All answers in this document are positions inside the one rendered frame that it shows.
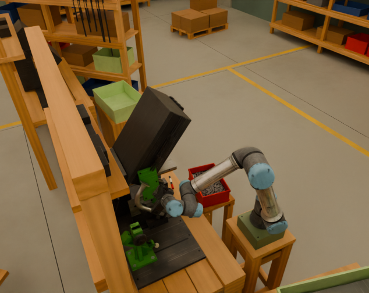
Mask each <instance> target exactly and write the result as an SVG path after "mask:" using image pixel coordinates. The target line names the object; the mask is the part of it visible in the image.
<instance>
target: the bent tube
mask: <svg viewBox="0 0 369 293"><path fill-rule="evenodd" d="M140 182H141V183H142V185H141V186H140V188H139V189H138V191H137V192H136V194H135V197H134V201H135V204H136V206H137V207H138V208H139V209H141V210H144V211H146V212H150V213H151V209H152V208H150V207H148V206H144V205H142V204H141V203H140V195H141V194H142V192H143V191H144V189H145V187H150V186H149V185H148V184H147V183H145V182H143V181H141V180H140ZM164 214H165V213H163V212H161V213H160V214H159V215H160V216H163V215H164Z"/></svg>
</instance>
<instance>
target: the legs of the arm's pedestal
mask: <svg viewBox="0 0 369 293"><path fill-rule="evenodd" d="M225 245H226V247H227V248H228V249H229V251H230V253H231V254H232V255H233V257H234V258H235V259H236V257H237V251H239V253H240V254H241V256H242V258H243V259H244V260H245V262H243V263H241V264H240V267H241V268H242V269H243V271H244V272H245V274H246V278H245V282H244V288H242V293H263V292H267V291H270V290H273V289H276V288H277V287H279V286H280V284H281V281H282V277H283V274H284V271H285V268H286V265H287V262H288V259H289V255H290V252H291V250H292V246H293V243H292V244H290V245H288V246H286V247H284V248H282V249H280V250H278V251H276V252H273V253H271V254H269V255H267V256H265V257H263V258H261V259H259V260H256V261H255V262H252V260H251V259H250V258H249V256H248V254H247V253H246V252H245V250H244V249H243V248H242V246H241V245H240V244H239V242H238V240H237V239H236V238H235V236H234V235H233V234H232V232H231V231H230V229H229V228H228V226H226V234H225ZM271 260H272V263H271V267H270V270H269V275H268V276H267V274H266V273H265V271H264V270H263V269H262V267H261V265H263V264H265V263H267V262H269V261H271ZM258 277H259V278H260V280H261V281H262V283H263V284H264V285H265V287H264V288H262V289H260V290H258V291H256V292H254V291H255V288H256V283H257V278H258Z"/></svg>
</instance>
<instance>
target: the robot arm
mask: <svg viewBox="0 0 369 293"><path fill-rule="evenodd" d="M243 168H244V170H245V172H246V174H247V177H248V179H249V182H250V185H251V186H252V188H254V189H255V190H256V193H257V195H256V201H255V205H254V209H253V210H252V211H251V213H250V222H251V224H252V225H253V226H254V227H257V228H259V229H262V230H266V229H267V231H268V232H269V233H270V234H279V233H281V232H283V231H285V230H286V229H287V227H288V223H287V221H286V219H285V217H284V215H283V211H282V208H281V207H280V206H279V205H278V203H277V201H276V200H277V195H276V193H274V189H273V186H272V185H273V182H274V180H275V175H274V171H273V169H272V168H271V166H270V165H269V163H268V161H267V160H266V158H265V156H264V154H263V152H262V151H261V150H259V149H258V148H255V147H245V148H241V149H238V150H237V151H234V152H233V153H232V154H231V156H230V157H229V158H227V159H225V160H224V161H222V162H221V163H219V164H217V165H216V166H214V167H212V168H211V169H209V170H207V171H206V172H204V173H203V174H201V175H199V176H198V177H196V178H194V179H193V180H191V181H190V180H183V181H181V182H180V184H179V192H180V196H181V200H178V199H176V198H175V197H174V196H173V195H174V190H173V189H171V188H168V187H167V186H165V185H162V184H160V185H158V187H157V188H156V190H155V191H154V192H153V193H152V195H153V196H154V198H156V199H157V200H159V201H158V202H157V204H156V205H155V206H154V207H153V208H152V209H151V213H153V214H155V215H157V216H158V215H159V214H160V213H161V212H162V211H163V210H164V209H165V210H166V211H167V213H168V214H169V215H171V216H172V217H178V216H180V215H181V216H188V217H200V216H201V215H202V213H203V205H202V204H201V203H197V201H196V197H195V194H197V193H199V192H200V191H202V190H203V189H205V188H207V187H209V186H210V185H212V184H213V183H216V182H217V181H219V180H220V179H222V178H224V177H226V176H227V175H229V174H231V173H232V172H234V171H235V170H237V169H243Z"/></svg>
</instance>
